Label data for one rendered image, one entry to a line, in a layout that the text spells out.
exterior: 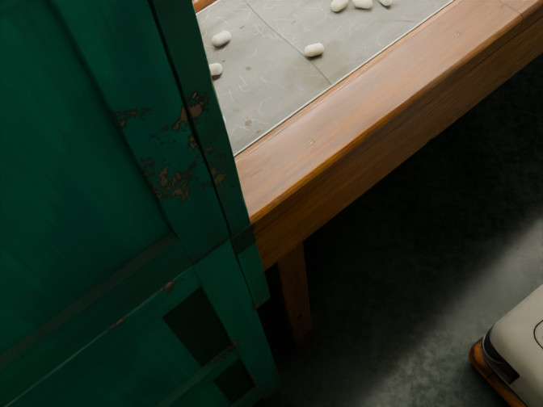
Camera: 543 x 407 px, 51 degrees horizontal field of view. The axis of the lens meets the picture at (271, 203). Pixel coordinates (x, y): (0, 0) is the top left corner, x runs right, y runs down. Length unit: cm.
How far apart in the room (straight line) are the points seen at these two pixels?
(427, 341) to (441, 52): 81
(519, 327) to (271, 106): 70
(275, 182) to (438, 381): 84
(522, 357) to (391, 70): 65
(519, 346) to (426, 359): 31
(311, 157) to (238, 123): 15
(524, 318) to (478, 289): 32
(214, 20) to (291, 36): 15
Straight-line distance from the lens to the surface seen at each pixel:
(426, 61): 96
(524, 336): 129
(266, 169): 83
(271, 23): 106
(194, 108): 50
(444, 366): 153
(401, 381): 150
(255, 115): 92
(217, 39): 102
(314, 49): 99
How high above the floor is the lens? 146
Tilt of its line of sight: 60 degrees down
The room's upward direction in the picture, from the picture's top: 11 degrees counter-clockwise
